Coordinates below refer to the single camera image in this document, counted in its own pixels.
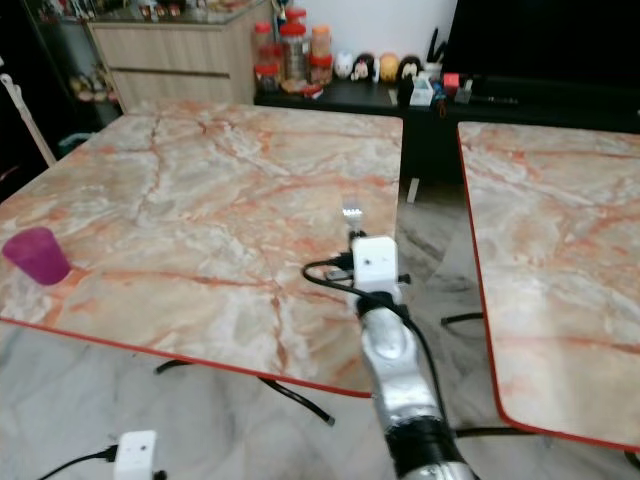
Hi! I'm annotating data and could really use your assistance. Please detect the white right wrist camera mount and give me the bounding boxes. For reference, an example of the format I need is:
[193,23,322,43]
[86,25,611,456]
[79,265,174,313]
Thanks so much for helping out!
[349,236,402,293]

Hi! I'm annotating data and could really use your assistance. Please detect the black metal table leg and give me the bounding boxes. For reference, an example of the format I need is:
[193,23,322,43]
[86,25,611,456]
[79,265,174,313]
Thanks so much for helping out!
[155,357,337,427]

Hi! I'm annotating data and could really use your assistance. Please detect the black and white figurine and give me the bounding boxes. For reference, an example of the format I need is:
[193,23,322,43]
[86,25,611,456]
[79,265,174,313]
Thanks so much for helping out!
[354,53,378,84]

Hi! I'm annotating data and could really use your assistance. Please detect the teal plastic basket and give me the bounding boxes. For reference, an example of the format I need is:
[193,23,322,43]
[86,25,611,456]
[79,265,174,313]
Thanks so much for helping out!
[57,132,96,159]

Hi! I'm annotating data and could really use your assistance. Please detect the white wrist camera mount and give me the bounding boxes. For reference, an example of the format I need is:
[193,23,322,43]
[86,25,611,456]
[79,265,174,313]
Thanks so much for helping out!
[115,430,159,480]
[349,236,402,293]

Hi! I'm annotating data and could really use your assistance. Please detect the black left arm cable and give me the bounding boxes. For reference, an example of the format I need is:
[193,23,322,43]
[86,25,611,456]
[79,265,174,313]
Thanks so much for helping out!
[40,446,118,480]

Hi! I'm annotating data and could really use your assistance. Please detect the small white box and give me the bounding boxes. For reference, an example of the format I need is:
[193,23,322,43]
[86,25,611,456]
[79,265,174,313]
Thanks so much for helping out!
[410,78,437,107]

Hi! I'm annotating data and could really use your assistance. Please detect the tall red-lid snack jar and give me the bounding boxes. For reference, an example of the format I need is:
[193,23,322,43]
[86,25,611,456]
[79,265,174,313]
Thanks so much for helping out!
[281,22,311,87]

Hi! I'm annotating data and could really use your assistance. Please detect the yellow animal figurine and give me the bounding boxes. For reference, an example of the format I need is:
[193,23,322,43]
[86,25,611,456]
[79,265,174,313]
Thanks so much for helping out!
[379,53,400,84]

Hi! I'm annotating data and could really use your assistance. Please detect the long pale wooden stick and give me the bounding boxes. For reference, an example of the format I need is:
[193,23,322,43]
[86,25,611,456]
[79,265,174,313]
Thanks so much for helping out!
[3,72,59,167]

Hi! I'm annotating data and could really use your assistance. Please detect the purple plastic cup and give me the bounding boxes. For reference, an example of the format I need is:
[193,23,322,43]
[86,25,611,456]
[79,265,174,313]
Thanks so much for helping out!
[1,227,72,287]

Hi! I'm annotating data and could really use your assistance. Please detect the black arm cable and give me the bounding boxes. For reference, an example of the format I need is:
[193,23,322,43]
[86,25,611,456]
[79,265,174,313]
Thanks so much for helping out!
[302,256,449,416]
[40,446,118,480]

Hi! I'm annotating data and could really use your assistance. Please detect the black curved table base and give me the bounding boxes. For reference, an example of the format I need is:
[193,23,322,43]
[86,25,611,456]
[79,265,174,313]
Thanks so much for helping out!
[440,312,546,439]

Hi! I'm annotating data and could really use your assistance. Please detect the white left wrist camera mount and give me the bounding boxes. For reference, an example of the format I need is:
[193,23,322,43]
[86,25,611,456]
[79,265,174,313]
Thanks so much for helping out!
[115,430,159,480]

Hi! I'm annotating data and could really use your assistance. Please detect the small red-lid jar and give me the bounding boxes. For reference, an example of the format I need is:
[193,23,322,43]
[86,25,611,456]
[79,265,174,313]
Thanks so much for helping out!
[255,63,282,95]

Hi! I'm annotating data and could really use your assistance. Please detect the white animal figurine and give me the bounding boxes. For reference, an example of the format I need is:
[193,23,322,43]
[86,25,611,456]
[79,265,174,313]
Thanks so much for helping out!
[334,52,355,82]

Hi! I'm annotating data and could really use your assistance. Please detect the silver metal fork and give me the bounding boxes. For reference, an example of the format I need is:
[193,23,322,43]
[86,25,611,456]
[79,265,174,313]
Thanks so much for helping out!
[342,198,365,239]

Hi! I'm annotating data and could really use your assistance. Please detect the orange-lid jar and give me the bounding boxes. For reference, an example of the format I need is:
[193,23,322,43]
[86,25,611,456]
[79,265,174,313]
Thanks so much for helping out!
[311,25,333,59]

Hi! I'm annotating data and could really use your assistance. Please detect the dark glass display shelf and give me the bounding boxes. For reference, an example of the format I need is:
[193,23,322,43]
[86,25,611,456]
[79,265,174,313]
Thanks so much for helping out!
[25,0,116,129]

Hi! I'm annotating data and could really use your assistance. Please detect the black television screen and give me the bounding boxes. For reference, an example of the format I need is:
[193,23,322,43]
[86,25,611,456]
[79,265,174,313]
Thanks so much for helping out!
[440,0,640,79]

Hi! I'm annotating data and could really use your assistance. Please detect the black round figurine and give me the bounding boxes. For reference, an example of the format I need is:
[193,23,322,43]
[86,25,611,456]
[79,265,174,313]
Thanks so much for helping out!
[400,55,425,85]

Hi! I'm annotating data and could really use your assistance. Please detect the slim red-lid jar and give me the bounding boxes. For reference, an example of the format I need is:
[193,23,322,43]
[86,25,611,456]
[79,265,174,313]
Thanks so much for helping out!
[253,22,277,67]

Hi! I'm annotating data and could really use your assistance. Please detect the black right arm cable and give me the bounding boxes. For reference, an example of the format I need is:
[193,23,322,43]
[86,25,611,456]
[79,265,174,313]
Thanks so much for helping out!
[302,256,449,416]

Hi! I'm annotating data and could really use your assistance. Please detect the light wooden drawer cabinet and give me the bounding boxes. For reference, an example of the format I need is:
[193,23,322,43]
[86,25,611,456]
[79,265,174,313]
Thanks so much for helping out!
[88,6,267,107]

